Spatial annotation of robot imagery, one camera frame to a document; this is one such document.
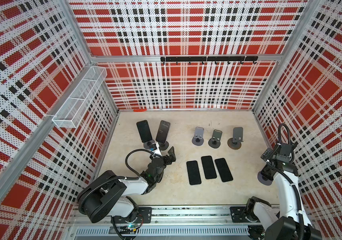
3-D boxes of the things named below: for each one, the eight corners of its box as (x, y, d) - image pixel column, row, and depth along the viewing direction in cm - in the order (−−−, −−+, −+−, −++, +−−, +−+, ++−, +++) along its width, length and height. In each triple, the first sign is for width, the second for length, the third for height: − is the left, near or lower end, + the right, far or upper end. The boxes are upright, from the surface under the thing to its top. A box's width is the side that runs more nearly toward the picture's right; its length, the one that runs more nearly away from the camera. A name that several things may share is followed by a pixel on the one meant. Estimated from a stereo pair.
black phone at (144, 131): (143, 148, 102) (137, 132, 88) (142, 138, 107) (136, 121, 93) (153, 145, 103) (149, 129, 89) (151, 136, 108) (147, 119, 94)
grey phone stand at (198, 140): (192, 145, 102) (193, 136, 94) (191, 136, 108) (192, 126, 99) (202, 145, 102) (204, 136, 94) (201, 136, 108) (203, 126, 99)
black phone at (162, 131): (157, 146, 103) (153, 131, 90) (163, 134, 109) (161, 119, 97) (165, 149, 101) (163, 134, 89) (171, 137, 108) (170, 122, 95)
